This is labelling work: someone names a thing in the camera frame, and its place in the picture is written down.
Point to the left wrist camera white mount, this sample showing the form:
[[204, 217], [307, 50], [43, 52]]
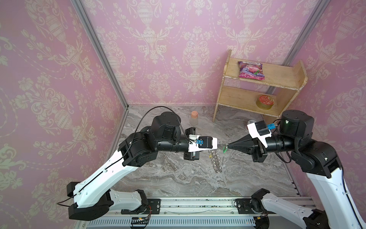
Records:
[[201, 143]]

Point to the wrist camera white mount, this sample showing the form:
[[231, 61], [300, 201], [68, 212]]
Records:
[[261, 131], [201, 143]]

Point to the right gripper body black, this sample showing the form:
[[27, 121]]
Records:
[[258, 149]]

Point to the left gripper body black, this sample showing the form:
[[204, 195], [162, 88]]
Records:
[[192, 154]]

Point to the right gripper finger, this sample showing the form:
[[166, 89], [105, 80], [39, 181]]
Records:
[[246, 142], [246, 150]]

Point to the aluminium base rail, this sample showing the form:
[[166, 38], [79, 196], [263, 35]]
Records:
[[189, 213]]

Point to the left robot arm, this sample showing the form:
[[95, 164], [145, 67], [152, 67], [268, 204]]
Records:
[[94, 197]]

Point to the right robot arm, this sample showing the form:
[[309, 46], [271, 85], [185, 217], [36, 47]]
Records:
[[318, 160]]

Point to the red lid gold tin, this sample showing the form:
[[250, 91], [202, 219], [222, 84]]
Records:
[[265, 102]]

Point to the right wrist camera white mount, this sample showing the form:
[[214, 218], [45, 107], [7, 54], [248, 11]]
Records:
[[261, 131]]

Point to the pink snack bag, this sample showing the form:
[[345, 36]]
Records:
[[251, 70]]

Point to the orange cap clear bottle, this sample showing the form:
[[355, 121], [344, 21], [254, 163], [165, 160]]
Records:
[[194, 118]]

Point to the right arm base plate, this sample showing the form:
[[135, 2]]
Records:
[[244, 206]]

